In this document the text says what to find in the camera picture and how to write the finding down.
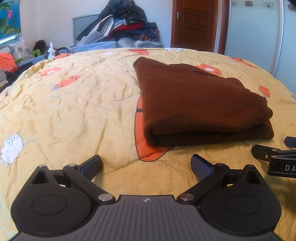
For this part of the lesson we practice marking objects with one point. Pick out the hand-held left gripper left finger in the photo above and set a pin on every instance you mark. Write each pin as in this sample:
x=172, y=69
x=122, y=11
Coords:
x=90, y=165

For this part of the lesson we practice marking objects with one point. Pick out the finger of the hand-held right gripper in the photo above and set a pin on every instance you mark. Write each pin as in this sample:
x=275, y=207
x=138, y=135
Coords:
x=261, y=151
x=291, y=141

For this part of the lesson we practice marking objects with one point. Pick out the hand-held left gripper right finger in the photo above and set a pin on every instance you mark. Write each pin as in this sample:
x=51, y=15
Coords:
x=201, y=166

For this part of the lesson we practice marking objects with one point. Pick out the brown knit sweater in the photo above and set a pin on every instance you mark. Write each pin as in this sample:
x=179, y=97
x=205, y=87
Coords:
x=196, y=104

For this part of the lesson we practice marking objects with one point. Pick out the dark clothes heap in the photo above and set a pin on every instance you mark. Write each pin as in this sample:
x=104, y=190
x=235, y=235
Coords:
x=16, y=70

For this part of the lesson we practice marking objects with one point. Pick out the pile of clothes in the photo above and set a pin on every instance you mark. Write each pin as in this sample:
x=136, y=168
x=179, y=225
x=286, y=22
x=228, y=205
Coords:
x=129, y=25

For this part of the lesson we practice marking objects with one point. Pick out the yellow carrot print quilt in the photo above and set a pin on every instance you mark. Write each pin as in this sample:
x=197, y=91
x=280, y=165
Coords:
x=69, y=111

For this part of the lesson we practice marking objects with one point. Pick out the white sliding wardrobe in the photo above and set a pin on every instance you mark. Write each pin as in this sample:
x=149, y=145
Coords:
x=252, y=32

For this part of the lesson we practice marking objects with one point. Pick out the green plastic stool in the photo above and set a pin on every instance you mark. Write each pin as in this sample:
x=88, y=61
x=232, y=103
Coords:
x=35, y=53

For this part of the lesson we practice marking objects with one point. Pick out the orange bag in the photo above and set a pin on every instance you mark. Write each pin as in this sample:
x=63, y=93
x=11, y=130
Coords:
x=7, y=61

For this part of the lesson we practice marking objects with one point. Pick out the floral pillow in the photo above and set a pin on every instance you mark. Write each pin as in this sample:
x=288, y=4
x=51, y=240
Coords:
x=20, y=49

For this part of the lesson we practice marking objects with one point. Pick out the brown wooden door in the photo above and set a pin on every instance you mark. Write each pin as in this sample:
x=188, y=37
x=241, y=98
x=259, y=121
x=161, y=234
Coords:
x=194, y=30

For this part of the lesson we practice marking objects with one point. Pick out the grey headboard panel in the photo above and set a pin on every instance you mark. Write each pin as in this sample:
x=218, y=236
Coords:
x=79, y=27

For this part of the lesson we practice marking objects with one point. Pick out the lotus wall poster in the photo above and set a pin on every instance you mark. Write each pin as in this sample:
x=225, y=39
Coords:
x=9, y=18

